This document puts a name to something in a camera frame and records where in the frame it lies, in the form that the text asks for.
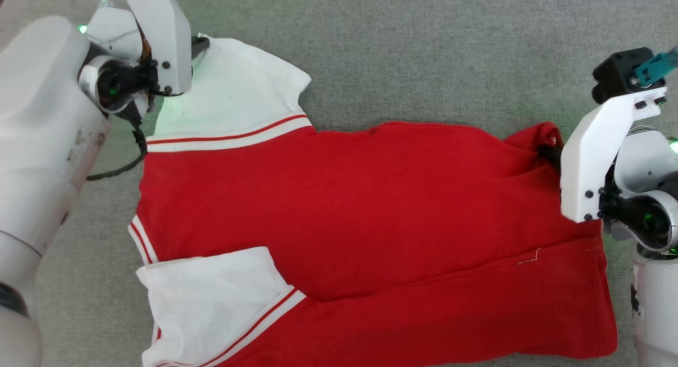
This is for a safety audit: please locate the black cable with teal plug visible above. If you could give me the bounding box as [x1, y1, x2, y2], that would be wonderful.
[632, 45, 678, 88]

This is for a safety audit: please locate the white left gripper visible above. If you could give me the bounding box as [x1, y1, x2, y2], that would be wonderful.
[100, 0, 210, 96]

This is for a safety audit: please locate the red and white jersey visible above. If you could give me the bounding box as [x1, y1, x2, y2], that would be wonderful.
[127, 36, 619, 367]

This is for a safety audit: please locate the thin black braided cable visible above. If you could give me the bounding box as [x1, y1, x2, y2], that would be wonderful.
[86, 110, 148, 182]

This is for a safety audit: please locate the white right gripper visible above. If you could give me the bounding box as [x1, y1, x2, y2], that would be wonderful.
[537, 86, 668, 223]

